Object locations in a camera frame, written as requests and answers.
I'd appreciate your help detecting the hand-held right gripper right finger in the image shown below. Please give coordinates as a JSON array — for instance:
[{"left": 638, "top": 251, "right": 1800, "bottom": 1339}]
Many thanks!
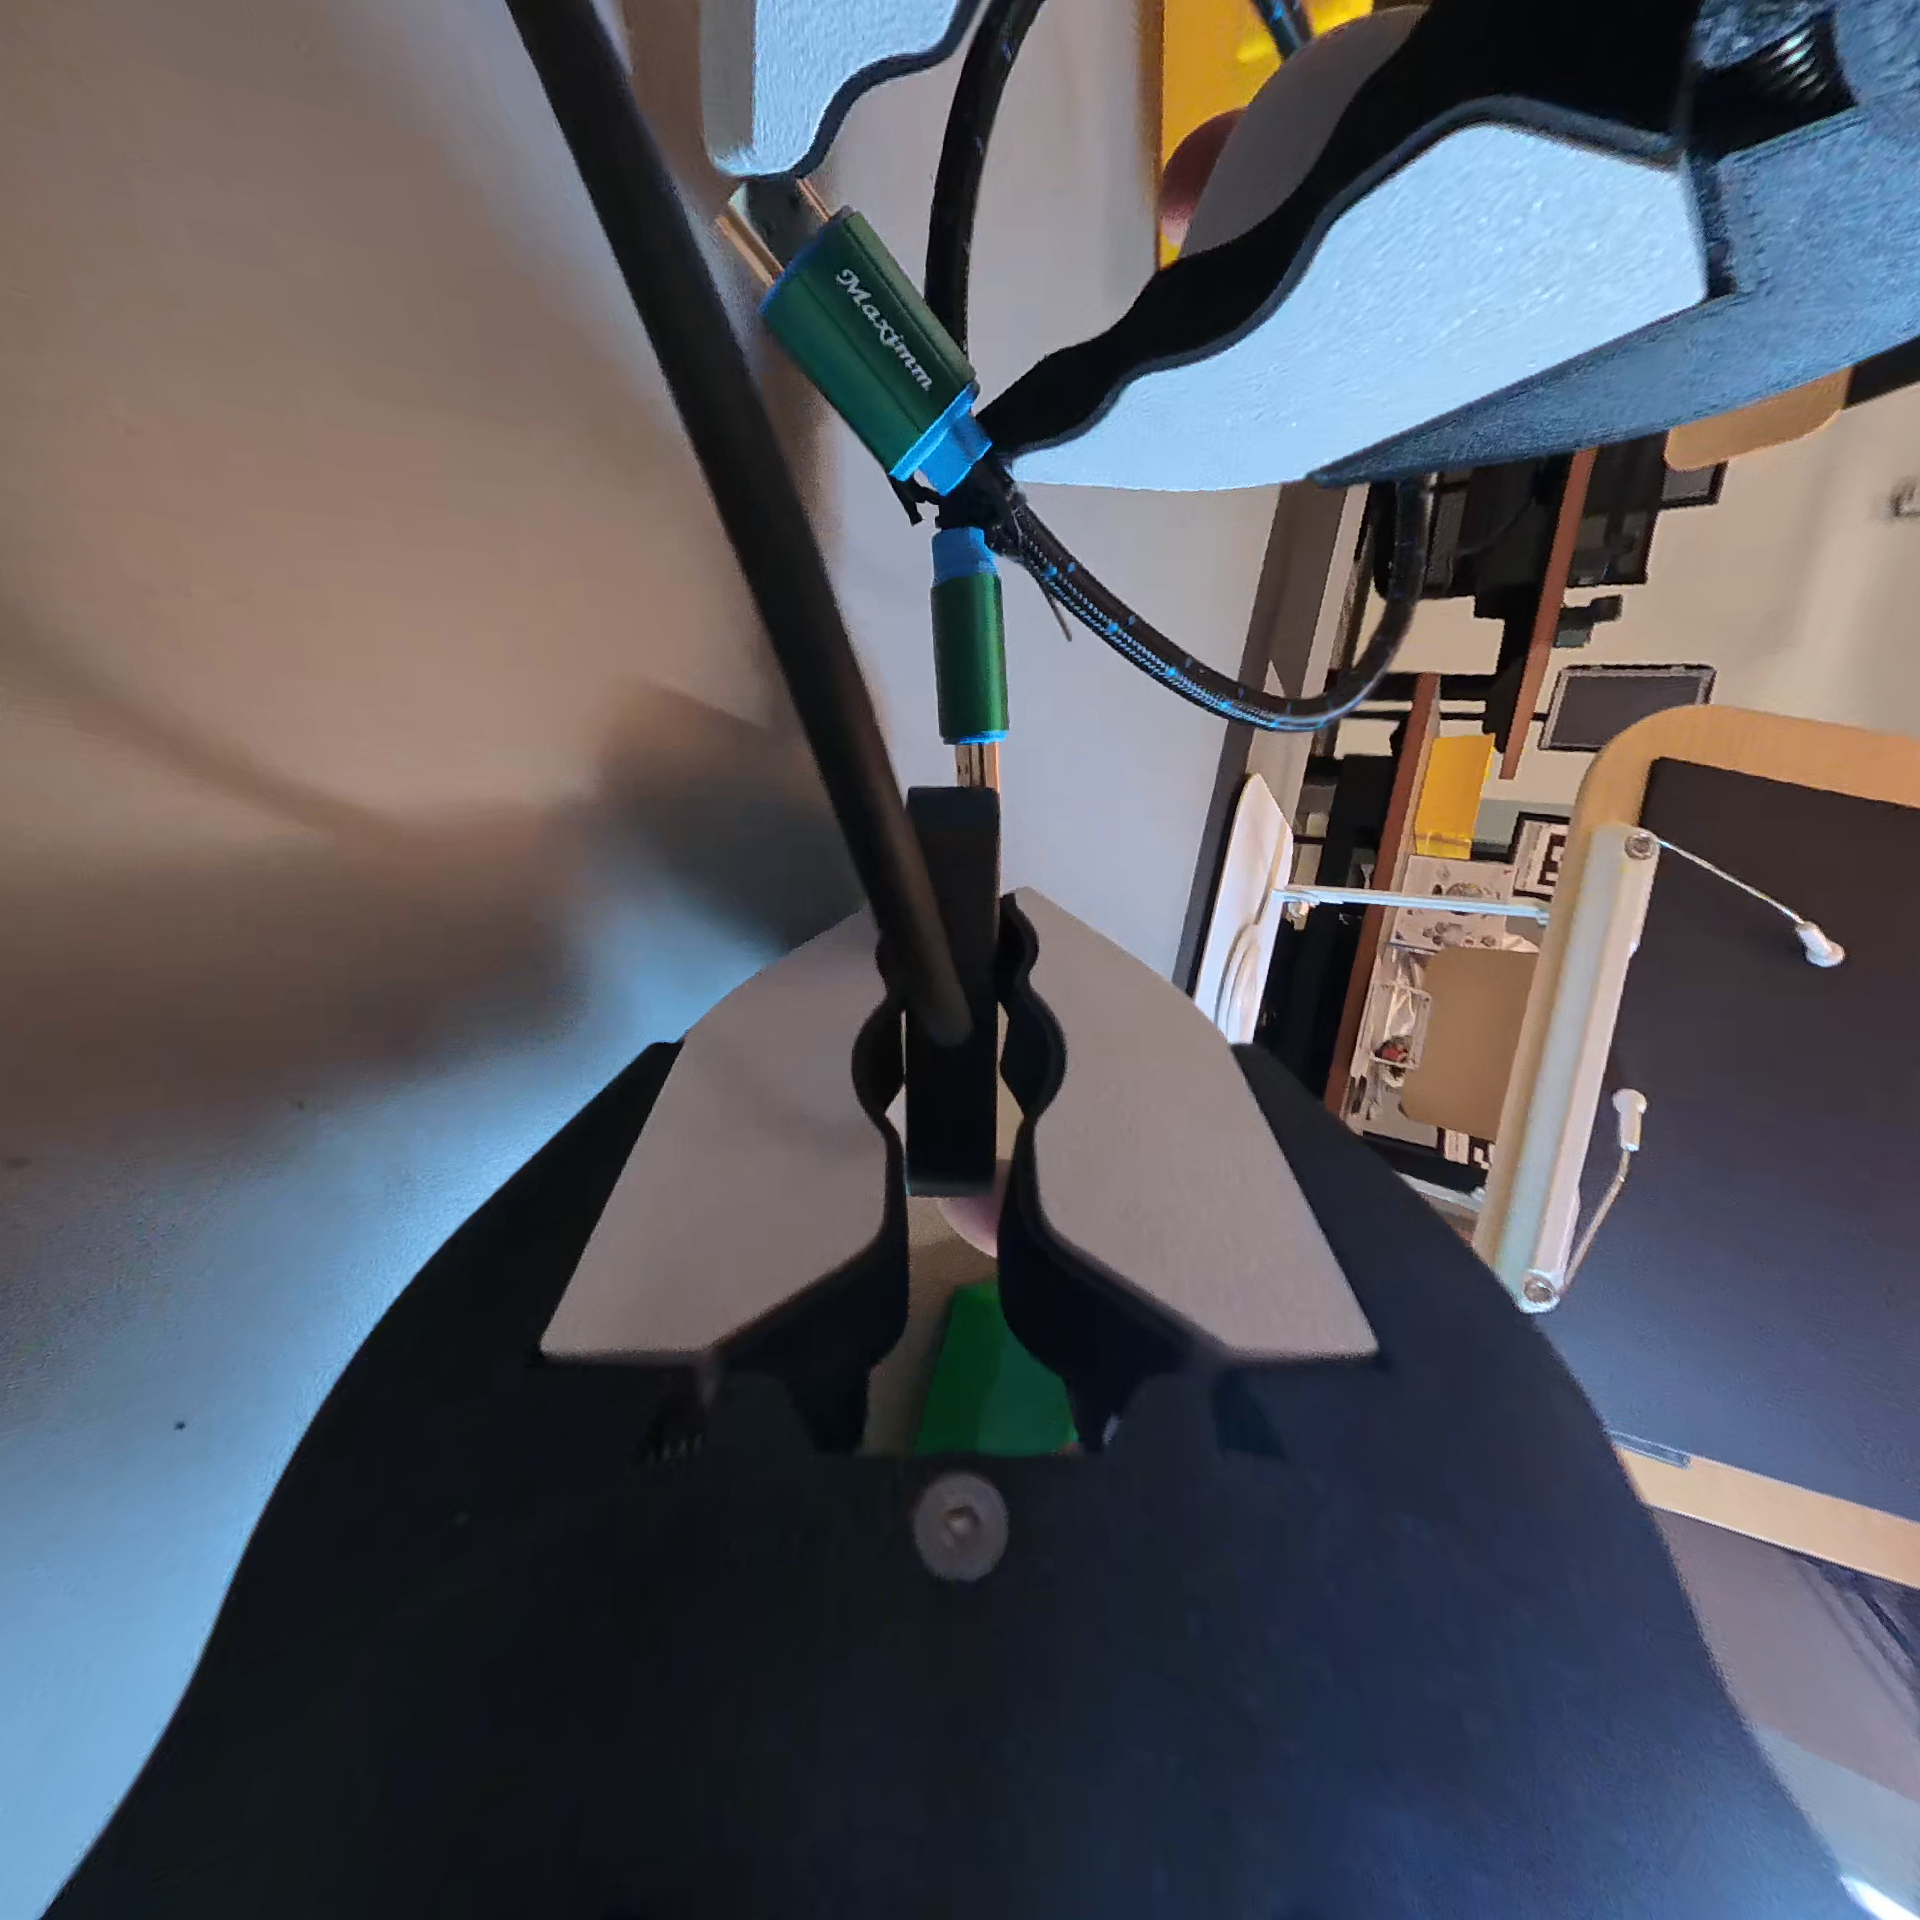
[{"left": 996, "top": 888, "right": 1381, "bottom": 1376}]

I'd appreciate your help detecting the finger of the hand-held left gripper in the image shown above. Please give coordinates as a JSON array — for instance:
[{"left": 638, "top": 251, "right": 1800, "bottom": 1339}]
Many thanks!
[
  {"left": 973, "top": 93, "right": 1721, "bottom": 494},
  {"left": 699, "top": 0, "right": 991, "bottom": 182}
]

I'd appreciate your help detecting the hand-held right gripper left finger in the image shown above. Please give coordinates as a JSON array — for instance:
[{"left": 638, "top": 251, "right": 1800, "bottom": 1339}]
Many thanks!
[{"left": 542, "top": 907, "right": 915, "bottom": 1376}]

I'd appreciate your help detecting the black adapter box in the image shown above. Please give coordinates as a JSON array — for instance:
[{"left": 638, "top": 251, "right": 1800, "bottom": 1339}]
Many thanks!
[{"left": 502, "top": 0, "right": 1013, "bottom": 1193}]

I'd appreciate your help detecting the green plastic bin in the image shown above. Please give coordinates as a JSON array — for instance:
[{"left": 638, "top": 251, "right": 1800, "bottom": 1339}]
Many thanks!
[{"left": 906, "top": 1276, "right": 1078, "bottom": 1462}]

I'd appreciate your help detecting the black HDMI cable green plug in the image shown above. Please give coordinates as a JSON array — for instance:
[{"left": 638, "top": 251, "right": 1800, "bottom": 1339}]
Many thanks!
[{"left": 722, "top": 0, "right": 1437, "bottom": 796}]

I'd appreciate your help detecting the yellow plastic bin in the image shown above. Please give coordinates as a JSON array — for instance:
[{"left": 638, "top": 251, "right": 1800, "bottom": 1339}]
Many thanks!
[{"left": 1154, "top": 0, "right": 1417, "bottom": 163}]

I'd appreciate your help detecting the person's left hand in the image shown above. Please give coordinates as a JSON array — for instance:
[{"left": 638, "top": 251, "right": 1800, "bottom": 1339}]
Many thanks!
[{"left": 1159, "top": 115, "right": 1247, "bottom": 271}]

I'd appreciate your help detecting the white printed box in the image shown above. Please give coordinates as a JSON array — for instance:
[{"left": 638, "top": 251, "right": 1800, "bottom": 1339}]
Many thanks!
[{"left": 1367, "top": 901, "right": 1561, "bottom": 1144}]

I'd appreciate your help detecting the white tipped pin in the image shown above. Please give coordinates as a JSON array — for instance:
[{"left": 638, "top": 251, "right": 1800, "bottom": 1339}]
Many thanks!
[
  {"left": 1561, "top": 1086, "right": 1655, "bottom": 1292},
  {"left": 1635, "top": 835, "right": 1850, "bottom": 972}
]

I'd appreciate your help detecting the black panel with wooden rim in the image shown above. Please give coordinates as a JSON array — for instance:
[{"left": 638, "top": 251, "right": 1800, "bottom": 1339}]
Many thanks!
[{"left": 1487, "top": 707, "right": 1920, "bottom": 1593}]

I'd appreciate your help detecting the dark framed wall screen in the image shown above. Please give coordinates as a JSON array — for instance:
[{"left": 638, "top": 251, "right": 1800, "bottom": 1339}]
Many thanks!
[{"left": 1537, "top": 661, "right": 1716, "bottom": 752}]

